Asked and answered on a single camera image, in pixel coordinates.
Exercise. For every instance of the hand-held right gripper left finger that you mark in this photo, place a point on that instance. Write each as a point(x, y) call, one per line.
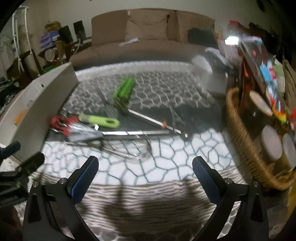
point(85, 178)

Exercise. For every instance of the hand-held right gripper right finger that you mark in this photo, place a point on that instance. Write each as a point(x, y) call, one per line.
point(205, 180)

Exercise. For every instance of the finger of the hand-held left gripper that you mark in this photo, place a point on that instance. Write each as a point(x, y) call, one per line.
point(11, 148)
point(32, 161)

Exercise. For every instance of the red perforated slicer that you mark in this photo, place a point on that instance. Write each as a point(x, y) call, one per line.
point(81, 136)

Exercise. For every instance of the white container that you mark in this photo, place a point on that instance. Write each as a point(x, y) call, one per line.
point(41, 99)

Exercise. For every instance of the steel tongs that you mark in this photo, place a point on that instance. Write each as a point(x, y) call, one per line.
point(148, 119)

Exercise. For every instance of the wicker basket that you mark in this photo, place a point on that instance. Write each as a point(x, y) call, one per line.
point(242, 139)

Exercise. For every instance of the green bag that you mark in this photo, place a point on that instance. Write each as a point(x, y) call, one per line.
point(49, 68)

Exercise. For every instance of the dark wooden table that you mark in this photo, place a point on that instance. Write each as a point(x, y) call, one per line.
point(25, 60)

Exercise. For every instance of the white appliance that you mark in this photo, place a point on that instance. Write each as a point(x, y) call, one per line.
point(212, 74)

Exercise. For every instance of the white drying rack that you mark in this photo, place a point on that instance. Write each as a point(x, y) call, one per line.
point(15, 37)

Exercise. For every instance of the cardboard box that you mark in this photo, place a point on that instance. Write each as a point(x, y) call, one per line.
point(61, 47)

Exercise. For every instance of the stack of blue boxes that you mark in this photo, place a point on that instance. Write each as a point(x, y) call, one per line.
point(48, 39)

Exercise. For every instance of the black speaker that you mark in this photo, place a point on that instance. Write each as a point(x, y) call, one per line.
point(64, 33)
point(78, 29)

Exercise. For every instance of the pile of colourful packets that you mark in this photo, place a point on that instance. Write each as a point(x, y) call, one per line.
point(268, 69)

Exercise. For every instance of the brown sofa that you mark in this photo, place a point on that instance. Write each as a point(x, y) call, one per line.
point(150, 53)

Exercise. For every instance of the white paper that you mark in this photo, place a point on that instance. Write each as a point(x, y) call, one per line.
point(129, 41)

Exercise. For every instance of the dark cushion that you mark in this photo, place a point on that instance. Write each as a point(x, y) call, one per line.
point(201, 37)

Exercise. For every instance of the brown sofa cushion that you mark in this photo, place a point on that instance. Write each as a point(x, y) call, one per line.
point(148, 23)

